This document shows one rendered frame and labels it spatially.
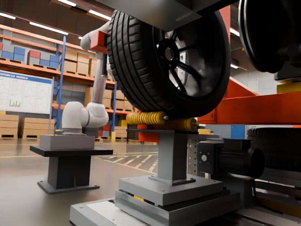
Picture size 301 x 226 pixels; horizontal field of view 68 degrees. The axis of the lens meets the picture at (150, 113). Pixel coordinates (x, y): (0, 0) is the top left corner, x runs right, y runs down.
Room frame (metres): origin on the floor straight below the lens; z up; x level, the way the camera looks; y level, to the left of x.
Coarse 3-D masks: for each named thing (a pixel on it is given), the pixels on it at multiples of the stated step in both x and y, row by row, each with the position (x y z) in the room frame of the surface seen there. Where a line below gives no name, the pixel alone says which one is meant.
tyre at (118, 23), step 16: (112, 16) 0.94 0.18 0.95; (128, 16) 0.83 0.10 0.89; (112, 32) 0.91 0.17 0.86; (128, 32) 0.82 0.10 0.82; (144, 32) 0.80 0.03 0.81; (224, 32) 1.15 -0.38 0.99; (112, 48) 0.91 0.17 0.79; (128, 48) 0.83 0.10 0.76; (144, 48) 0.80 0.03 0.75; (224, 48) 1.15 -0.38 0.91; (112, 64) 0.94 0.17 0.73; (128, 64) 0.86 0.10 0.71; (144, 64) 0.81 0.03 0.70; (224, 64) 1.15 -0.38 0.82; (128, 80) 0.91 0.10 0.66; (144, 80) 0.84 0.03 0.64; (160, 80) 0.86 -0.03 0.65; (224, 80) 1.15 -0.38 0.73; (128, 96) 1.00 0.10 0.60; (144, 96) 0.93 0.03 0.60; (160, 96) 0.87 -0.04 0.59; (176, 96) 0.92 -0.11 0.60; (144, 112) 1.07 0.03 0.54; (176, 112) 0.94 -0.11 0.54; (192, 112) 0.98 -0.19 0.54; (208, 112) 1.07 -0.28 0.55
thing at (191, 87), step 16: (208, 16) 1.09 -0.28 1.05; (160, 32) 1.13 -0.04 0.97; (176, 32) 1.19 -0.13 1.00; (192, 32) 1.21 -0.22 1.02; (208, 32) 1.15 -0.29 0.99; (160, 48) 1.07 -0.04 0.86; (176, 48) 1.14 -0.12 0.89; (192, 48) 1.27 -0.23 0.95; (208, 48) 1.20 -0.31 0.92; (160, 64) 0.86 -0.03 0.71; (176, 64) 1.15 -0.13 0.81; (192, 64) 1.30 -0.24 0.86; (208, 64) 1.21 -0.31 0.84; (176, 80) 1.21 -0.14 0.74; (192, 80) 1.27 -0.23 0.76; (208, 80) 1.17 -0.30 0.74; (192, 96) 0.99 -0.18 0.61; (208, 96) 1.06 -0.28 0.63
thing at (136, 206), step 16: (128, 192) 1.03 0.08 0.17; (224, 192) 1.14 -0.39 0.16; (128, 208) 1.00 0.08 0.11; (144, 208) 0.92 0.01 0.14; (160, 208) 0.85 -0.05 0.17; (176, 208) 0.91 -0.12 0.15; (192, 208) 0.90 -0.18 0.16; (208, 208) 0.96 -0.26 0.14; (224, 208) 1.04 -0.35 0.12; (160, 224) 0.84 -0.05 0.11; (176, 224) 0.84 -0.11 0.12; (192, 224) 0.90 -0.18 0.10
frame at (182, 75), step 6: (180, 36) 1.30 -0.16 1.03; (180, 42) 1.30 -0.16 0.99; (180, 48) 1.37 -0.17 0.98; (180, 54) 1.36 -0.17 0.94; (186, 54) 1.33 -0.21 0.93; (180, 60) 1.36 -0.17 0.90; (186, 60) 1.34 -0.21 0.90; (108, 66) 1.04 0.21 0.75; (108, 72) 1.06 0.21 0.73; (180, 72) 1.37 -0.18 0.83; (186, 72) 1.34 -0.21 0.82; (180, 78) 1.37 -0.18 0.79; (186, 78) 1.35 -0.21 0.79; (180, 90) 1.31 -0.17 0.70
